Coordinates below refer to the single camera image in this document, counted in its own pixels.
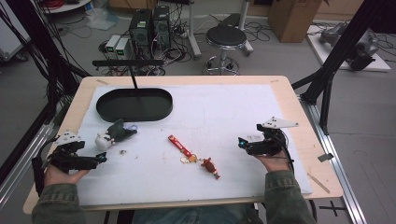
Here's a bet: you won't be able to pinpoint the thin wooden stick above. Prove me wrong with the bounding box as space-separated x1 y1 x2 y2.
307 173 331 194

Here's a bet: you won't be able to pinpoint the brown cardboard box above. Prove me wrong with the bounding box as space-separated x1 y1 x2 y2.
267 0 330 44

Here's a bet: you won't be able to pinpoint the grey black machine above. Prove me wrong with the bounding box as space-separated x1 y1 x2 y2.
318 21 380 72

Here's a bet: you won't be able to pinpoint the person's right hand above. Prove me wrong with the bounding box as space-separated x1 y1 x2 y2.
255 151 291 173

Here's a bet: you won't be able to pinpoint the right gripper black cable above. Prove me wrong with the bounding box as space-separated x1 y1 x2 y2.
277 133 295 175

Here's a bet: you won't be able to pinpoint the person's left hand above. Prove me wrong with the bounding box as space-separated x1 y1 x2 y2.
44 164 92 188

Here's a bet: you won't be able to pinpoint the person's blue jeans legs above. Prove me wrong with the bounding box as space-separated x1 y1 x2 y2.
132 203 263 224

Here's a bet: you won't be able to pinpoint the black hanger stand with tray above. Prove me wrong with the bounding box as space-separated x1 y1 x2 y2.
92 59 174 123

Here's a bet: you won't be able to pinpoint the black round stool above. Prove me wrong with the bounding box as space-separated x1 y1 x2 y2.
203 25 248 76

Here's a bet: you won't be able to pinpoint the aluminium rail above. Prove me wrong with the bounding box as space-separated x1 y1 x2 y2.
0 123 56 208
299 95 369 224

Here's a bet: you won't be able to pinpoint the black metal frame strut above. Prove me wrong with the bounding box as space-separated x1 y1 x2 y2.
0 0 92 186
291 0 396 135

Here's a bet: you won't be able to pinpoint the dark green white plush keychain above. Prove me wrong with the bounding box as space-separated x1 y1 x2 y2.
94 119 138 152

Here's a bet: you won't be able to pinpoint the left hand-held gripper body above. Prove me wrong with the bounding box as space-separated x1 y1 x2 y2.
49 132 95 174

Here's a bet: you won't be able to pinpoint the white table leg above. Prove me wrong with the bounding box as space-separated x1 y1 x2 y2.
186 0 203 61
238 0 255 58

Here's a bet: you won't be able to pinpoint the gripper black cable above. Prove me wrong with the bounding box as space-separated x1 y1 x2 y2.
31 136 61 198
277 133 295 175

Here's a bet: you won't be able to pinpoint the red strap figure keychain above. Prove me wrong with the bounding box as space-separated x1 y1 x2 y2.
167 134 221 180

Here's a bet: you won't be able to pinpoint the white power supply unit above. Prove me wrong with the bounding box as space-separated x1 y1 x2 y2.
105 34 121 60
115 36 131 61

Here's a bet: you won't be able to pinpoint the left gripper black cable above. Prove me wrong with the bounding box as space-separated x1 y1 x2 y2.
31 136 61 198

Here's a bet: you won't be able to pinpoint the white floor board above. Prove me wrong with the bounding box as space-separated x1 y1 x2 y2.
305 24 392 73

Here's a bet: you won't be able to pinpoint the white cabinet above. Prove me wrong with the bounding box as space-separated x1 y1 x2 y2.
0 0 32 63

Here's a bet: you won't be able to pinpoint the clear plastic bag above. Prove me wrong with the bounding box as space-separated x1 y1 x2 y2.
85 7 120 32

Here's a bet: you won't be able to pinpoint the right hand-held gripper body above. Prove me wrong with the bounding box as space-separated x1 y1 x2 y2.
255 116 299 157

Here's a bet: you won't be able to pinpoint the white round table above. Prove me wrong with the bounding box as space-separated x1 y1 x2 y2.
39 0 93 14

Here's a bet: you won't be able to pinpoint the black computer tower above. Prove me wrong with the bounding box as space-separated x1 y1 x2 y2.
151 6 172 49
128 8 154 52

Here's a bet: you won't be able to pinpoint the small dark grey plate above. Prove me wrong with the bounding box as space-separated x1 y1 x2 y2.
317 152 334 163

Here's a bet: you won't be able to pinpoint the white foam mat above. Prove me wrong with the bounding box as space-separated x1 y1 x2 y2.
76 83 314 207

